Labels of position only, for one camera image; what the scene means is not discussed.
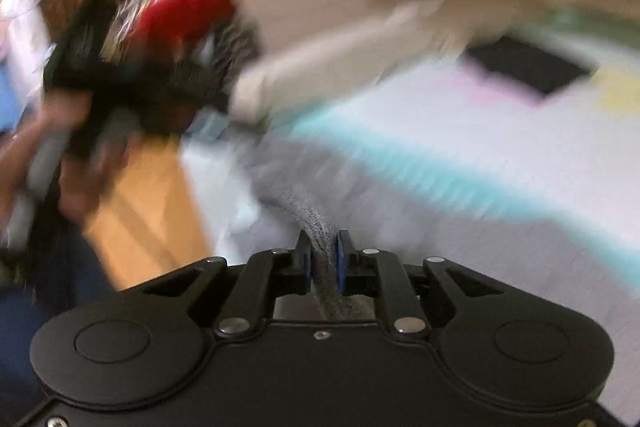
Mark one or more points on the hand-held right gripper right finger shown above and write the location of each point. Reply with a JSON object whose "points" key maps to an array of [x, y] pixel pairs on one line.
{"points": [[342, 262]]}

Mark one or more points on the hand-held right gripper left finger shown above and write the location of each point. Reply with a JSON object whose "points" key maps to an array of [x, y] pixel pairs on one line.
{"points": [[302, 262]]}

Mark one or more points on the grey pants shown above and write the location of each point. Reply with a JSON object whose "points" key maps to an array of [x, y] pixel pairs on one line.
{"points": [[320, 227]]}

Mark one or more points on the person's left hand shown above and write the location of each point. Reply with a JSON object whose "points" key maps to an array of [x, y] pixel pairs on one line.
{"points": [[85, 192]]}

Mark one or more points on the red cloth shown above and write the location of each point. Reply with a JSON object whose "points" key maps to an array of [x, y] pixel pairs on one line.
{"points": [[185, 7]]}

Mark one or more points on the beige pillow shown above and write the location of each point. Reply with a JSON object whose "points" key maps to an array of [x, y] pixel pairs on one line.
{"points": [[325, 72]]}

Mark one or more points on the black folded cloth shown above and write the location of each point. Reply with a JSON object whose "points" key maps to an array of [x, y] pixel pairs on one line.
{"points": [[530, 64]]}

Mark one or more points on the person's blue jeans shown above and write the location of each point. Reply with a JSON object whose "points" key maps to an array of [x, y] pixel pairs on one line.
{"points": [[30, 332]]}

